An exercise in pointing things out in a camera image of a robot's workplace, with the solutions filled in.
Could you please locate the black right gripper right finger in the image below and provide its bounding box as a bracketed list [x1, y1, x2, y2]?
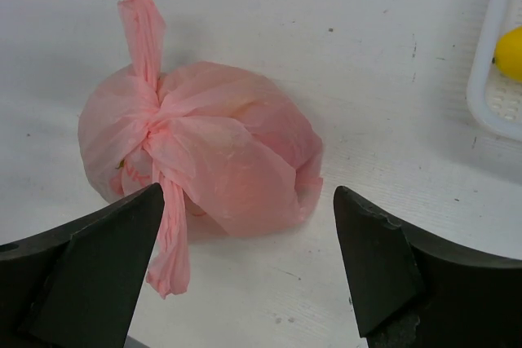
[334, 186, 521, 347]

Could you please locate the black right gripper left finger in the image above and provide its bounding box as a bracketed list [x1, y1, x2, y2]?
[1, 183, 164, 347]

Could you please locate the pink plastic bag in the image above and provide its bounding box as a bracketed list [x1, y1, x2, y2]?
[77, 0, 323, 296]

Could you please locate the yellow fake mango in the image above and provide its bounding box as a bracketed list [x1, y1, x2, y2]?
[493, 26, 522, 82]

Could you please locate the white plastic basket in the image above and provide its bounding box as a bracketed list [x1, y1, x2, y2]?
[466, 0, 521, 142]

